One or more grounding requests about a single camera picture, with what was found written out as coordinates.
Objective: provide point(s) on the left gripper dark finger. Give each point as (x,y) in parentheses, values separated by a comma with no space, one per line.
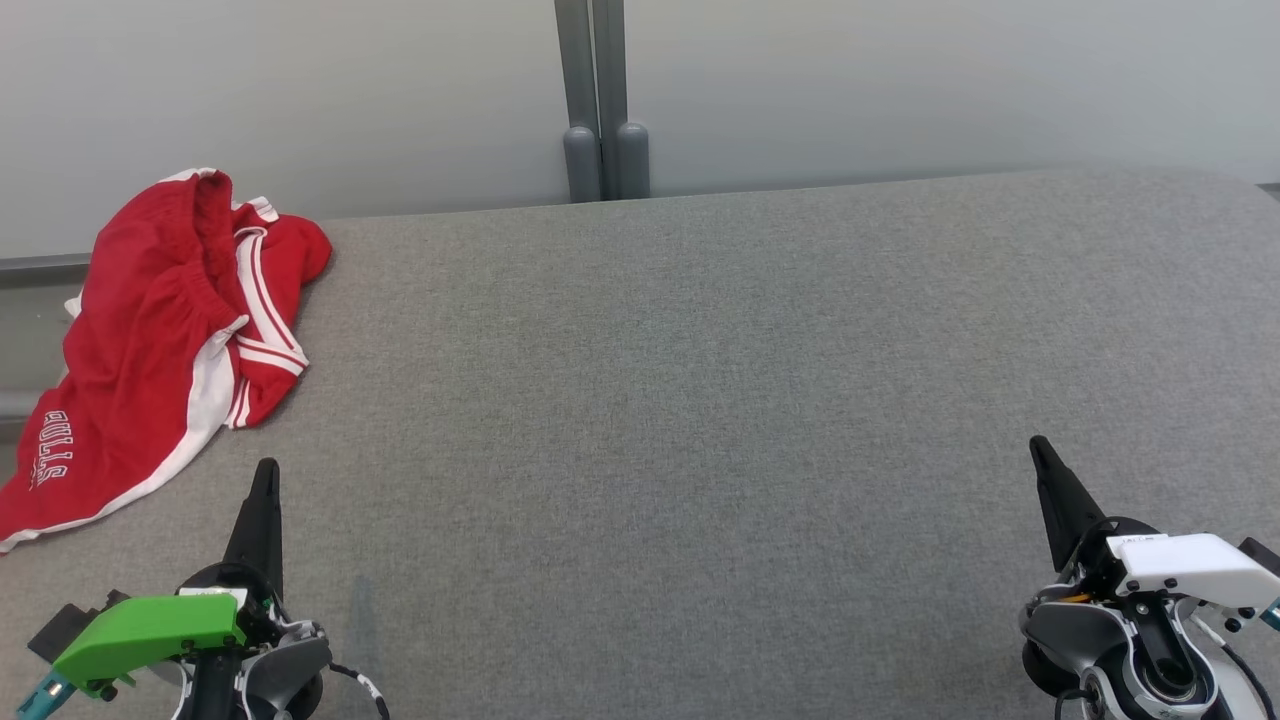
(262,530)

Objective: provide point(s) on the white band right gripper body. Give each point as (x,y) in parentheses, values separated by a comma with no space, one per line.
(1190,565)

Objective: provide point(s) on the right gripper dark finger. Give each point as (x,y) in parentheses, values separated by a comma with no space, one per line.
(1062,510)

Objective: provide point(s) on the green band left gripper body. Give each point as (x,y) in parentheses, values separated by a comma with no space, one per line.
(150,630)

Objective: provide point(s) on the red Bulls shorts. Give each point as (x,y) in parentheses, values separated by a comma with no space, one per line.
(130,330)

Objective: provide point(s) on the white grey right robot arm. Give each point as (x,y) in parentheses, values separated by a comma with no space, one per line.
(1070,630)

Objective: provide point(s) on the grey horizontal pipe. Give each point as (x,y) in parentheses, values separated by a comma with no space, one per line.
(15,405)

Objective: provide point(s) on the grey fabric sofa cushion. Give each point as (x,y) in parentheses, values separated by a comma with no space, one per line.
(700,400)

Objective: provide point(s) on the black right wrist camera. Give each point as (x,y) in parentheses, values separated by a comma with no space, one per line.
(1262,557)

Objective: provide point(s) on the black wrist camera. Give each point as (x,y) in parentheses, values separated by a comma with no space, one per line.
(1262,557)
(65,625)

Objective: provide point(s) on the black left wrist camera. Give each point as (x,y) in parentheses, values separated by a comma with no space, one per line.
(65,625)

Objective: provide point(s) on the grey horizontal wall rail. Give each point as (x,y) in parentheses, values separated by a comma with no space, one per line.
(40,268)

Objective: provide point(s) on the grey metal wall post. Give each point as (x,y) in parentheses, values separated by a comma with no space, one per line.
(578,100)

